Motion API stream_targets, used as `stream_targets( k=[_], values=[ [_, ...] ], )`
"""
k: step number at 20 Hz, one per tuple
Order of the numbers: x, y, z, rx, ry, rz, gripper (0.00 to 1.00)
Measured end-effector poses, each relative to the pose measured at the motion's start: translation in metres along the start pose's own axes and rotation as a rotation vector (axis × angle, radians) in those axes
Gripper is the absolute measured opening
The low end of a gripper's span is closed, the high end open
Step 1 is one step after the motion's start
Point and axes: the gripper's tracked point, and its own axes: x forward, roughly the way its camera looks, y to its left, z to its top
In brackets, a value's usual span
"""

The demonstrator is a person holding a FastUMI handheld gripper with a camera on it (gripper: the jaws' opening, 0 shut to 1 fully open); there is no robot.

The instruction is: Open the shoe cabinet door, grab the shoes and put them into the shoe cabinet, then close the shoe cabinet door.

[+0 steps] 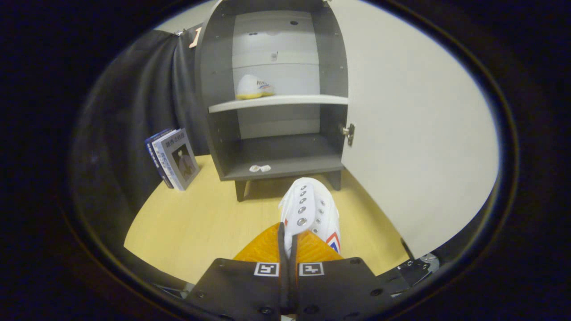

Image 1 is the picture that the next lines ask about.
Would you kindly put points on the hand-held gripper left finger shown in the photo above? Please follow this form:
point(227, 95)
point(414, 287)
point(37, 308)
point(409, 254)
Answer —
point(282, 249)

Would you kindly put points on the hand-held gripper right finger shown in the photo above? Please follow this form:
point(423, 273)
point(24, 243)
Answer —
point(294, 267)

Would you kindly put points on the white lace-up shoe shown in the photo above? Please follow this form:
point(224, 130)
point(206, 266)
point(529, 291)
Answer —
point(310, 205)

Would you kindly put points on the white shoe with yellow sole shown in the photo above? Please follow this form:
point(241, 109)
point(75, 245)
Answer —
point(250, 87)

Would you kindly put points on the beige shoe cabinet door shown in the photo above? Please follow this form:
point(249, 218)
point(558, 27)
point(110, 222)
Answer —
point(410, 133)

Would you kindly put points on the metal door hinge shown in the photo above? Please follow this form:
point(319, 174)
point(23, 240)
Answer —
point(349, 133)

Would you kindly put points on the white cabinet shelf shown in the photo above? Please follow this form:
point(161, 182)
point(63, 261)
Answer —
point(276, 101)

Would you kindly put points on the small crumpled white paper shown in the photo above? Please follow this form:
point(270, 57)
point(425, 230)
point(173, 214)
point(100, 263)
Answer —
point(260, 168)

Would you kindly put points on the grey cover book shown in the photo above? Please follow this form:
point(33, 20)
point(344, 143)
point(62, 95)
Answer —
point(183, 160)

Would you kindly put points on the white and blue book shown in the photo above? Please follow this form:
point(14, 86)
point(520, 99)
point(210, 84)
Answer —
point(162, 160)

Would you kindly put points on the dark metal bracket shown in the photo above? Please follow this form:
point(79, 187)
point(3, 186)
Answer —
point(412, 267)

